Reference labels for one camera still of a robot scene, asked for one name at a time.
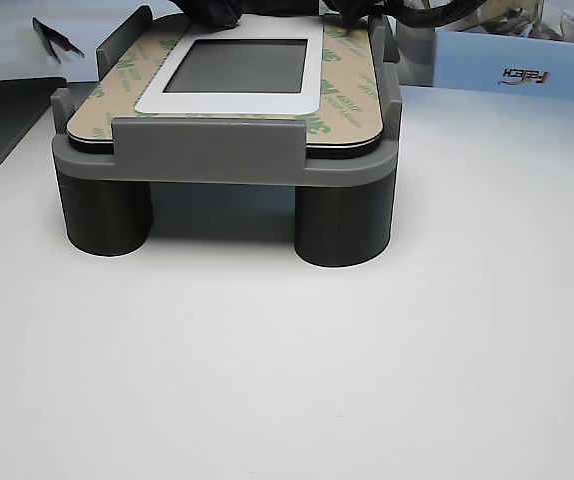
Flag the grey plastic fixture holder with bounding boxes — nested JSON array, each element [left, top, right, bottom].
[[50, 4, 404, 187]]

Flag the device panel with adhesive liner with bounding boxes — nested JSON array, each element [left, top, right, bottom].
[[66, 12, 384, 149]]

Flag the white panel with grey window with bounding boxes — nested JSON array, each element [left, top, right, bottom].
[[66, 13, 384, 161]]

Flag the black tweezers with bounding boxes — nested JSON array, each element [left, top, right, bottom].
[[31, 17, 87, 66]]

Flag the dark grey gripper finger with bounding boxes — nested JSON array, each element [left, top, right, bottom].
[[174, 0, 211, 24]]

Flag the clear plastic bag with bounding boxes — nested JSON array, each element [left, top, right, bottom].
[[466, 0, 566, 41]]

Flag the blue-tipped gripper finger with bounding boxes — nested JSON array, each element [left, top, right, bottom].
[[208, 0, 242, 29]]

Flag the dark grey cylindrical fixture leg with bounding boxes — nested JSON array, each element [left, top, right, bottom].
[[56, 172, 156, 259]]

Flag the light blue cardboard box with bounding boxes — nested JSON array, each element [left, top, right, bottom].
[[396, 19, 574, 106]]

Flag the black braided cable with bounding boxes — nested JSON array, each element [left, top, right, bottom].
[[321, 0, 544, 31]]

